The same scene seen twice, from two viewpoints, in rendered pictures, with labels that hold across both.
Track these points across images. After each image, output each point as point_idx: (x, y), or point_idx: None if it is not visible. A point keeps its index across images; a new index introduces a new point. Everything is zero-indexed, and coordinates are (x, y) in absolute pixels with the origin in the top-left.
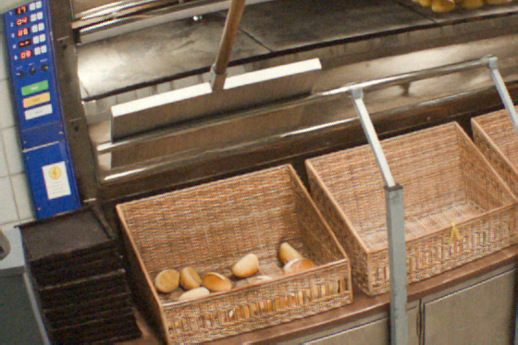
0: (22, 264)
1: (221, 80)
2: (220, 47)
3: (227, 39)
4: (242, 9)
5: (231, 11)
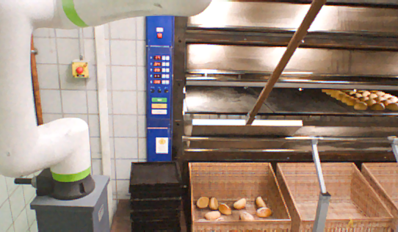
0: (92, 205)
1: (251, 120)
2: (256, 103)
3: (261, 98)
4: (275, 82)
5: (269, 82)
